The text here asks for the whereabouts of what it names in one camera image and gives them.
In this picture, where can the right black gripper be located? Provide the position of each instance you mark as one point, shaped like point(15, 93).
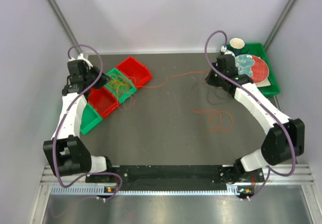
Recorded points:
point(210, 80)

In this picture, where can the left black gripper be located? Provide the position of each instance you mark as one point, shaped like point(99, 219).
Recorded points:
point(103, 80)

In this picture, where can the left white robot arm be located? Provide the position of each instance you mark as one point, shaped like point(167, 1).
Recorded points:
point(65, 152)

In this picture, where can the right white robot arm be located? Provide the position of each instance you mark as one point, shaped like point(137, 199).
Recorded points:
point(284, 136)

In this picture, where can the dark green cup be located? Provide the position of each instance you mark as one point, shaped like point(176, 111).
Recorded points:
point(237, 46)

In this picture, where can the red and blue plate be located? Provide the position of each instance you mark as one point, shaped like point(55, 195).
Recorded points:
point(252, 66)

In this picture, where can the large green tray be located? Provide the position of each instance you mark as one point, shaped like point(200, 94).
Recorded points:
point(258, 50)

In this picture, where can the white square plate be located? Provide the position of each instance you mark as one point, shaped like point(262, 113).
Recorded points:
point(265, 83)

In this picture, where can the red bin far end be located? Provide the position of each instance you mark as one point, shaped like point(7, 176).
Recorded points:
point(138, 73)

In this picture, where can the aluminium frame rail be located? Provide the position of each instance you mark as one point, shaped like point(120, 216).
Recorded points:
point(301, 175)

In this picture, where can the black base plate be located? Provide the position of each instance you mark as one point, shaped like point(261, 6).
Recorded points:
point(180, 178)

